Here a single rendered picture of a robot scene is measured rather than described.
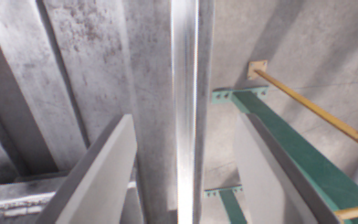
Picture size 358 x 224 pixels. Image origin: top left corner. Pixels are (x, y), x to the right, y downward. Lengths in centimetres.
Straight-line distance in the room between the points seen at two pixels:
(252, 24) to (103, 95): 91
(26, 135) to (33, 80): 7
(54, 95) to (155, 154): 12
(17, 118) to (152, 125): 13
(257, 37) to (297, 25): 20
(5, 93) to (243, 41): 95
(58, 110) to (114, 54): 7
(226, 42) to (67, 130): 88
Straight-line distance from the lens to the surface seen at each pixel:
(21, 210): 23
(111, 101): 20
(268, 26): 109
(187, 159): 19
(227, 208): 154
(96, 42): 19
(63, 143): 23
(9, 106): 24
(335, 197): 69
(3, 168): 27
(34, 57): 19
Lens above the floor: 91
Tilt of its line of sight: 58 degrees down
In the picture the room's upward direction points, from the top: 162 degrees clockwise
